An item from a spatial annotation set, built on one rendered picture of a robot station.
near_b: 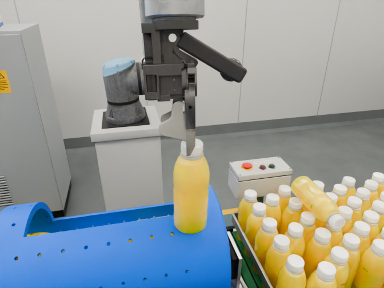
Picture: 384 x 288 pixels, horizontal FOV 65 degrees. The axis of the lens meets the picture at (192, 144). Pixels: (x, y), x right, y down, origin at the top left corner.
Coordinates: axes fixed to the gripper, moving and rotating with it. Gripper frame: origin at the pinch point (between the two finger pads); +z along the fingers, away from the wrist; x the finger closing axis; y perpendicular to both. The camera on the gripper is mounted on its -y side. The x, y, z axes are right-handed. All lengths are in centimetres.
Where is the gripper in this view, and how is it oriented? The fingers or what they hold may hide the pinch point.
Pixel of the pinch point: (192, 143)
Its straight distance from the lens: 52.4
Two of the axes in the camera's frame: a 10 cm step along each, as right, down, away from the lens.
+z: 0.2, 9.4, 3.3
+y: -10.0, 0.3, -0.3
